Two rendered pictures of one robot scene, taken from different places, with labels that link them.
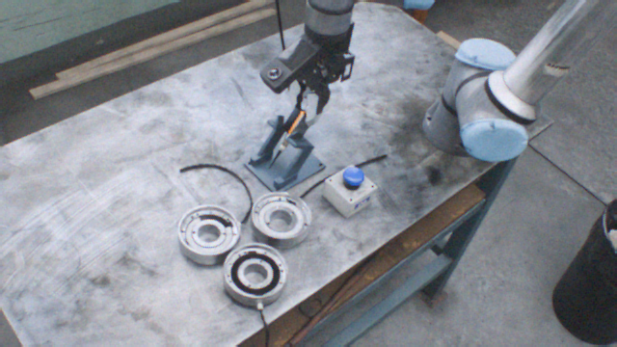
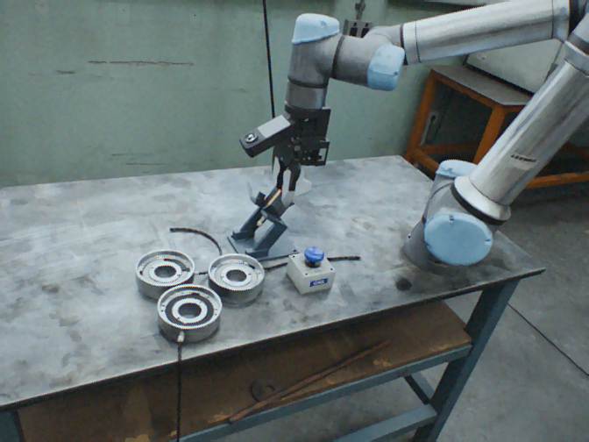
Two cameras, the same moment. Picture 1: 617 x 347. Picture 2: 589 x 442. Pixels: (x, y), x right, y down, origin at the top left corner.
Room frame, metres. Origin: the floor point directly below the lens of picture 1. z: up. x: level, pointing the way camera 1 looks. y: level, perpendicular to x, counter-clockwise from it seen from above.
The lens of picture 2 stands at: (0.02, -0.27, 1.42)
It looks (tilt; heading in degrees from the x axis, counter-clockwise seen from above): 32 degrees down; 18
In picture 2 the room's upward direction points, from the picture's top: 10 degrees clockwise
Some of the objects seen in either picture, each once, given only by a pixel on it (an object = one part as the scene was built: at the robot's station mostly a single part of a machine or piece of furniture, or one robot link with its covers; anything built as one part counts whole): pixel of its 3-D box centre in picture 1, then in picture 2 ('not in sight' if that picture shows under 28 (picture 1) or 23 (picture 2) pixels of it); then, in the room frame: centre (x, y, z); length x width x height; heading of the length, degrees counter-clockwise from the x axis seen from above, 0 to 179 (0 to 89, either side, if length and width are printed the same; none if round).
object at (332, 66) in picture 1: (324, 52); (302, 134); (0.86, 0.01, 1.06); 0.09 x 0.08 x 0.12; 140
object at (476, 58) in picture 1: (480, 75); (459, 195); (1.01, -0.31, 0.97); 0.13 x 0.12 x 0.14; 6
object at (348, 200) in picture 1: (351, 189); (313, 270); (0.77, -0.09, 0.82); 0.08 x 0.07 x 0.05; 139
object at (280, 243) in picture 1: (280, 221); (236, 279); (0.66, 0.03, 0.82); 0.10 x 0.10 x 0.04
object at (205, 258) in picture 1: (208, 235); (165, 274); (0.60, 0.14, 0.82); 0.10 x 0.10 x 0.04
